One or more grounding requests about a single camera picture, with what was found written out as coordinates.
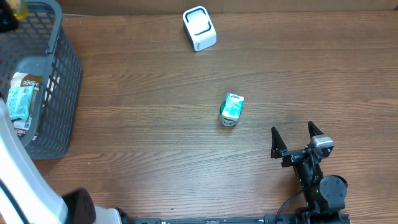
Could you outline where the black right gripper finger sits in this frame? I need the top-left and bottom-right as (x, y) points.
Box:
(308, 121), (324, 138)
(271, 127), (288, 159)

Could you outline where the green lid white jar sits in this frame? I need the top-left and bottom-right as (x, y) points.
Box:
(218, 101), (238, 127)

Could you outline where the teal snack packet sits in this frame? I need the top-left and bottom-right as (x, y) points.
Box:
(6, 86), (34, 121)

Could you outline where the brown cookie bag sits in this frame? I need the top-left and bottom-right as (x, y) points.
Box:
(10, 72), (42, 137)

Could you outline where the yellow oil bottle silver cap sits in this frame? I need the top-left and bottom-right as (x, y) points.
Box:
(7, 0), (29, 21)

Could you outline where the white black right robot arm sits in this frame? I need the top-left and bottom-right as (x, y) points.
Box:
(264, 121), (351, 224)

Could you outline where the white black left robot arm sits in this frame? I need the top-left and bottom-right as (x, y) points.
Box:
(1, 0), (131, 223)

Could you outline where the white barcode scanner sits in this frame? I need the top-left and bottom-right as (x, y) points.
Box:
(182, 6), (217, 52)

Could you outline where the grey plastic shopping basket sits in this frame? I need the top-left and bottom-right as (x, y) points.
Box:
(1, 0), (82, 159)

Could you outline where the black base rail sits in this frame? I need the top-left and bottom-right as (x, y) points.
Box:
(132, 213), (351, 224)

